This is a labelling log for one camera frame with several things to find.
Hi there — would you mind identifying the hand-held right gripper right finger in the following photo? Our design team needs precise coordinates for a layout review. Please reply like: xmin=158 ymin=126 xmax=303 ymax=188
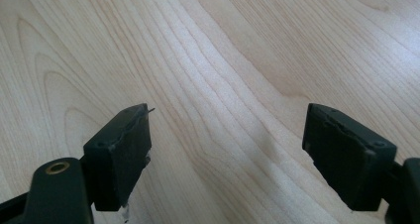
xmin=301 ymin=102 xmax=398 ymax=212

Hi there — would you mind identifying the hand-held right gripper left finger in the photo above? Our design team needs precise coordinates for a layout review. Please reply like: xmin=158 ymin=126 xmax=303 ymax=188
xmin=82 ymin=102 xmax=156 ymax=212

